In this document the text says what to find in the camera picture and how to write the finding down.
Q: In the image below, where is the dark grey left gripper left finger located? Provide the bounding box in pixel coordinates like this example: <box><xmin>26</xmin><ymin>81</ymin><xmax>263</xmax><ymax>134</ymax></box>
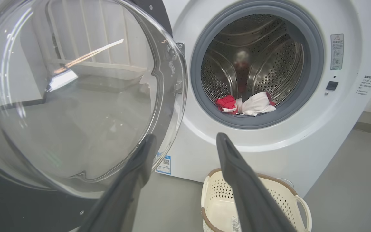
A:
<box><xmin>78</xmin><ymin>134</ymin><xmax>157</xmax><ymax>232</ymax></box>

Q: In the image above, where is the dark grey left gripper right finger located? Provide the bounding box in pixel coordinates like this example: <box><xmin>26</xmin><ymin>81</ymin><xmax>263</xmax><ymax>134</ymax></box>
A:
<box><xmin>216</xmin><ymin>133</ymin><xmax>297</xmax><ymax>232</ymax></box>

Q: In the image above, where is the red and white garment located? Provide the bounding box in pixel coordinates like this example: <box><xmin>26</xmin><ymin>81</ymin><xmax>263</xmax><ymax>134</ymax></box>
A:
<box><xmin>215</xmin><ymin>92</ymin><xmax>278</xmax><ymax>117</ymax></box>

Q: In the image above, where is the glass washing machine door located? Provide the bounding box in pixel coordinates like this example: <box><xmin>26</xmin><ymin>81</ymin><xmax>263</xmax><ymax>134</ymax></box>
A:
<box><xmin>0</xmin><ymin>0</ymin><xmax>188</xmax><ymax>232</ymax></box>

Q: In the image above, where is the cream perforated basket brown rim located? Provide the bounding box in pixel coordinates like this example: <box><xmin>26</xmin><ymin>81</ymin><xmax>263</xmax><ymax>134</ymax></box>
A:
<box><xmin>201</xmin><ymin>168</ymin><xmax>312</xmax><ymax>232</ymax></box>

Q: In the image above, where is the white front-load washing machine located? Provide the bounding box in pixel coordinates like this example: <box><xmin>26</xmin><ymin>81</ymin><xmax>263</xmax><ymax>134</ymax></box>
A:
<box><xmin>155</xmin><ymin>0</ymin><xmax>371</xmax><ymax>198</ymax></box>

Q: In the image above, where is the stainless steel washing machine drum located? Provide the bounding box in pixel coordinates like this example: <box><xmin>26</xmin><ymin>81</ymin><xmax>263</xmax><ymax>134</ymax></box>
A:
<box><xmin>201</xmin><ymin>14</ymin><xmax>304</xmax><ymax>116</ymax></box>

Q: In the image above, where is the grey rubber door gasket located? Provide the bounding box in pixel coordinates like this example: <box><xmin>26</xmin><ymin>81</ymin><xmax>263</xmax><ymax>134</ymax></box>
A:
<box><xmin>190</xmin><ymin>0</ymin><xmax>324</xmax><ymax>129</ymax></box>

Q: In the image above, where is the metal door hinge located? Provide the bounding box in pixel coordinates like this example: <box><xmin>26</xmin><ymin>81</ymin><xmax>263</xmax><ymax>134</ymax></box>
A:
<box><xmin>168</xmin><ymin>42</ymin><xmax>186</xmax><ymax>94</ymax></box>

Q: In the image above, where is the blue energy label sticker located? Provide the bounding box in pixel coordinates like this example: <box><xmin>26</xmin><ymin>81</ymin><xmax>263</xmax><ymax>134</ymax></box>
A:
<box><xmin>156</xmin><ymin>153</ymin><xmax>172</xmax><ymax>175</ymax></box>

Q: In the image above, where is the grey warning sticker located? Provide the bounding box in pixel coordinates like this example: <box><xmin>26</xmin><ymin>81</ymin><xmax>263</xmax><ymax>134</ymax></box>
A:
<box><xmin>330</xmin><ymin>34</ymin><xmax>344</xmax><ymax>70</ymax></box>

